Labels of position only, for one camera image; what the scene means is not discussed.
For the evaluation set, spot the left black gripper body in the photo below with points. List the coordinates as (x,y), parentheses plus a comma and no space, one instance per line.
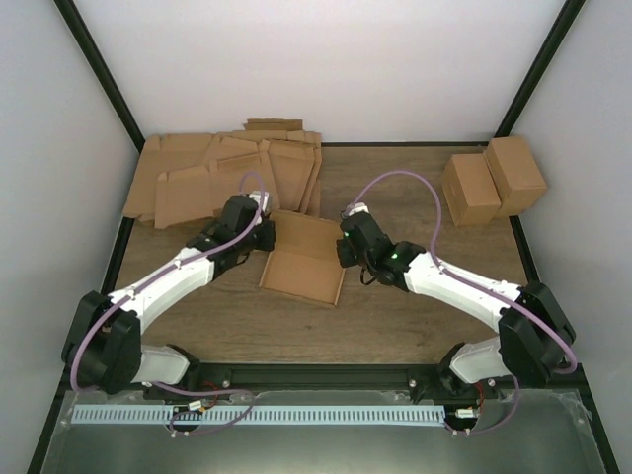
(267,244)

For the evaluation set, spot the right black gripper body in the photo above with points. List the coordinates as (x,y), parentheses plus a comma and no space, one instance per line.
(345,259)

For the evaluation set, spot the cardboard box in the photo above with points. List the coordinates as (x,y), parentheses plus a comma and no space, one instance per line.
(517,178)
(469,190)
(304,262)

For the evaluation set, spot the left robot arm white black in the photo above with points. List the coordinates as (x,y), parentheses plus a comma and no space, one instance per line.
(103,349)

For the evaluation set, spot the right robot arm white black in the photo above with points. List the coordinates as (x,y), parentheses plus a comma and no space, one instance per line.
(532,331)

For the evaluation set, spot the stack of flat cardboard blanks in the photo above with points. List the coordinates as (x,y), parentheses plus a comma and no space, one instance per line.
(182,177)

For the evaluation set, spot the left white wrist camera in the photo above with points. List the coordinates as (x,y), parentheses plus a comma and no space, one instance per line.
(262,199)

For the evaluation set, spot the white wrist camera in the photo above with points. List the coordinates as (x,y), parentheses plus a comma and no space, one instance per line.
(354,208)
(262,199)

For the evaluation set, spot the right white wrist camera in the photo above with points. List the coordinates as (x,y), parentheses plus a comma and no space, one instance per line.
(354,208)

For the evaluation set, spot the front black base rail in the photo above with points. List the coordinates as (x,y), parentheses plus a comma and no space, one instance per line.
(420,381)

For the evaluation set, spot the light blue slotted cable duct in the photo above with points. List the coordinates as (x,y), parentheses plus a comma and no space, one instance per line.
(415,416)

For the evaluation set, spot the black aluminium frame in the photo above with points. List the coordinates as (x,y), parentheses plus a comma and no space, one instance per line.
(561,26)

